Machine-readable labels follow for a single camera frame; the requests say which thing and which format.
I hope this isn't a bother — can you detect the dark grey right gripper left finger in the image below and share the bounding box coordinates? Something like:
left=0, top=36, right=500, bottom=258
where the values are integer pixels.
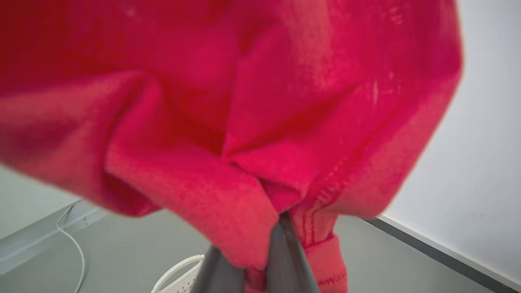
left=190, top=246, right=247, bottom=293

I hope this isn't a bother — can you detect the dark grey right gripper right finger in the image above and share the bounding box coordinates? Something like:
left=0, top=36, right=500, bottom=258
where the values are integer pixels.
left=265, top=212, right=320, bottom=293

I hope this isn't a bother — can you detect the red jersey with lettering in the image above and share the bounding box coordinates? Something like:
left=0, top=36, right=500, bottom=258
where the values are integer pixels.
left=0, top=0, right=464, bottom=293

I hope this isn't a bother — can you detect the black white baseboard strip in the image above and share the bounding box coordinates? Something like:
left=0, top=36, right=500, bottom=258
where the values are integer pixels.
left=364, top=211, right=521, bottom=293

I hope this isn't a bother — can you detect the thin white cable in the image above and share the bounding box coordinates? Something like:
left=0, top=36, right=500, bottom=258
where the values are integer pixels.
left=56, top=203, right=87, bottom=293

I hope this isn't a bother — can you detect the white laundry basket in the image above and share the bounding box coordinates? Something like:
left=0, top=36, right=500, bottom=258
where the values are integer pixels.
left=151, top=254, right=206, bottom=293

